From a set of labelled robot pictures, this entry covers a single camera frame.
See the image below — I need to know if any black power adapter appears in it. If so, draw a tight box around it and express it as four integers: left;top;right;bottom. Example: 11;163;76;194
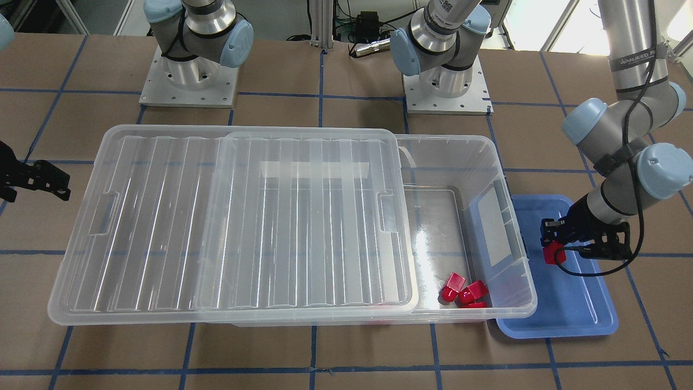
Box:
355;11;381;40

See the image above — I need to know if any aluminium frame post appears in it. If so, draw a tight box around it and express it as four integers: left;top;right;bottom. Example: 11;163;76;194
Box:
308;0;336;51

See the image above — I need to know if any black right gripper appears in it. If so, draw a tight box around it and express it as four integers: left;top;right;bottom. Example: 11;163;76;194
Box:
1;142;71;203

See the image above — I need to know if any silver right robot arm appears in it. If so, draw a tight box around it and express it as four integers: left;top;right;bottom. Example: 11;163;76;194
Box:
1;1;253;203

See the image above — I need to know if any clear plastic box lid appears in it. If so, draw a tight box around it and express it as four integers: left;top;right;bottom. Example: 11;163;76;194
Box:
48;125;419;326

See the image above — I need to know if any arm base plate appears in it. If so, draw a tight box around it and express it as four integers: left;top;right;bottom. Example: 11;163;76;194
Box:
139;47;239;108
402;57;494;115

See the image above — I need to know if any clear plastic storage box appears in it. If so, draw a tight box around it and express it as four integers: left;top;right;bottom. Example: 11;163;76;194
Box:
230;134;538;327

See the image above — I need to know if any red block front bottom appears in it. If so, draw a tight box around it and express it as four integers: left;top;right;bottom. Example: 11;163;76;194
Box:
461;301;488;309

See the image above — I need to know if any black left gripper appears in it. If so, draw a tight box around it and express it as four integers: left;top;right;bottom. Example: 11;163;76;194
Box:
540;196;632;259

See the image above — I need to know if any blue plastic tray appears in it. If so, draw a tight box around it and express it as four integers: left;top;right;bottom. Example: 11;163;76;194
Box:
469;191;618;339

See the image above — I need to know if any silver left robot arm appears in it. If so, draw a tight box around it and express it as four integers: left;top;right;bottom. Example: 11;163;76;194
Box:
390;1;691;264

